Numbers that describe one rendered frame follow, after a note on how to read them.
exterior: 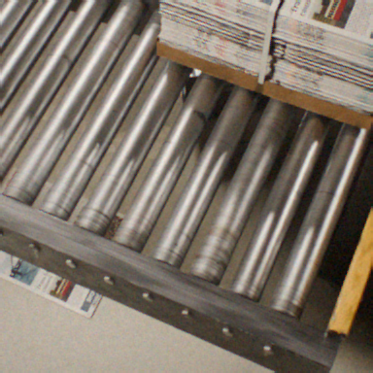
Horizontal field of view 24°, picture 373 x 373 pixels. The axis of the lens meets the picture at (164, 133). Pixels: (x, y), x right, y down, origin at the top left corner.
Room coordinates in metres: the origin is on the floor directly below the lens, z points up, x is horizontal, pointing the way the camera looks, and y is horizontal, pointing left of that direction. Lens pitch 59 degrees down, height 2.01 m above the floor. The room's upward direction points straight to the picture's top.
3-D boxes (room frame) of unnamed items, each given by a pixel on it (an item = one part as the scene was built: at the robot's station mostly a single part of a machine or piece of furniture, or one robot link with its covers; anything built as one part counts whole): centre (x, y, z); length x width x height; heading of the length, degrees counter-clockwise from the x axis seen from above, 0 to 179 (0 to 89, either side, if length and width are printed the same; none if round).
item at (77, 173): (0.78, 0.09, 0.77); 0.47 x 0.05 x 0.05; 155
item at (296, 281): (0.62, -0.27, 0.77); 0.47 x 0.05 x 0.05; 155
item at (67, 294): (0.88, 0.29, 0.00); 0.37 x 0.28 x 0.01; 65
